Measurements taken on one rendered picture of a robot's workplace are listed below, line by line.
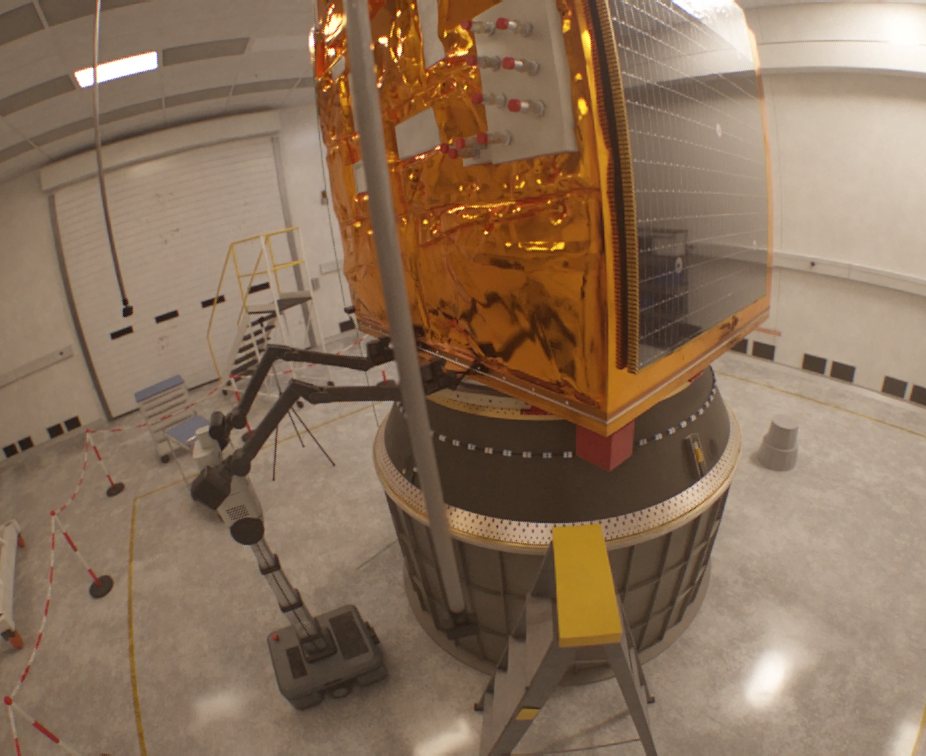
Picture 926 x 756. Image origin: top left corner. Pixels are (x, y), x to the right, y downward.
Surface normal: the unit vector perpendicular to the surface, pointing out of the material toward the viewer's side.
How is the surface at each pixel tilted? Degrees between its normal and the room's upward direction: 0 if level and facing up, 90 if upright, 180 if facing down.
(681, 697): 0
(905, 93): 90
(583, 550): 0
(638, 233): 90
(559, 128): 90
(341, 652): 0
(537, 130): 90
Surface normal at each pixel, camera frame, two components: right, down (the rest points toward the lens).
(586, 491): -0.12, -0.08
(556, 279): -0.79, 0.25
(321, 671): -0.12, -0.92
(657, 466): 0.18, -0.12
